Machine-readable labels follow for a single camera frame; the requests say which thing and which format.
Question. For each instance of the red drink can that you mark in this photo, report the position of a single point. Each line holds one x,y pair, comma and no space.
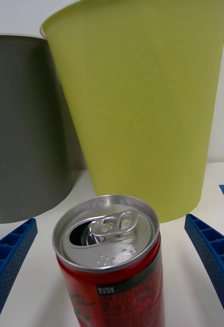
112,258

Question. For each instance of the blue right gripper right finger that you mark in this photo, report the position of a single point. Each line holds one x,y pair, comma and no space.
215,253

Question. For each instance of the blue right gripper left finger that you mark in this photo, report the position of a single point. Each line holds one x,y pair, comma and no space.
7,258

